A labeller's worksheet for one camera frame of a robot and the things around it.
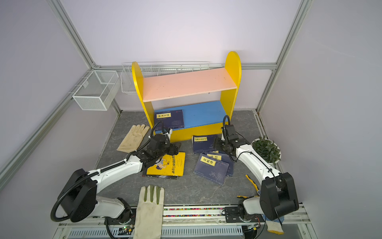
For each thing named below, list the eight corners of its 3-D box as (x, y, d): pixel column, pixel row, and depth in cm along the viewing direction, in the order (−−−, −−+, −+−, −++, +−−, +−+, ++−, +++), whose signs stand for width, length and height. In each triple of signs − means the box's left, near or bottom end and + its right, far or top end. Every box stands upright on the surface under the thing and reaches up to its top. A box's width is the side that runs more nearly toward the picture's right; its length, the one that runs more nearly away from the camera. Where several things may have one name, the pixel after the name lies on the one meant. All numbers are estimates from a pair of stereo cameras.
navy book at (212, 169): (192, 172, 90) (192, 170, 87) (201, 155, 97) (201, 152, 94) (222, 185, 85) (223, 183, 82) (228, 166, 92) (229, 164, 89)
